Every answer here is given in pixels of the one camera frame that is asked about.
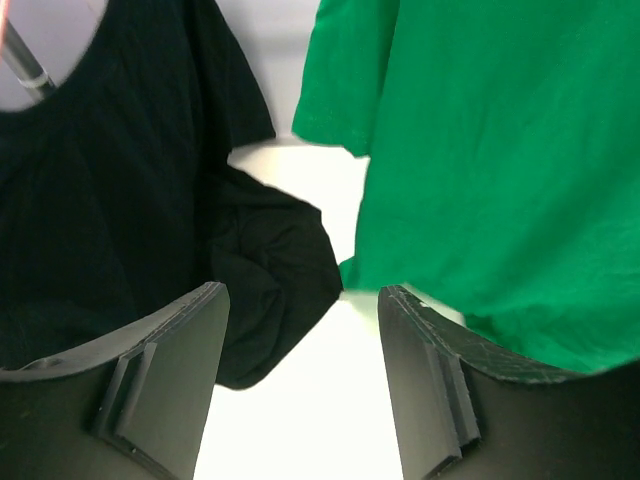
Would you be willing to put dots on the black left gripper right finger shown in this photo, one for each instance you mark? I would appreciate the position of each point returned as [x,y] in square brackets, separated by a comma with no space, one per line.
[466,408]

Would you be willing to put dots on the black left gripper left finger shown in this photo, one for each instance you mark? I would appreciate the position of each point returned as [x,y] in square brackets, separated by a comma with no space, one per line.
[131,404]

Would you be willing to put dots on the green t shirt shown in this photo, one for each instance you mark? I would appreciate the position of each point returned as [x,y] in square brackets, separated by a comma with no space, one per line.
[503,146]

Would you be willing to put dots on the black t shirt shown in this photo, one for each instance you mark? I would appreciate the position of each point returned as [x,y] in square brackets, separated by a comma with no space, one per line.
[117,198]

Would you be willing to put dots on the metal clothes rack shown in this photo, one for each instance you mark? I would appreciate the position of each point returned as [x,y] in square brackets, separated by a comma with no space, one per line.
[26,68]

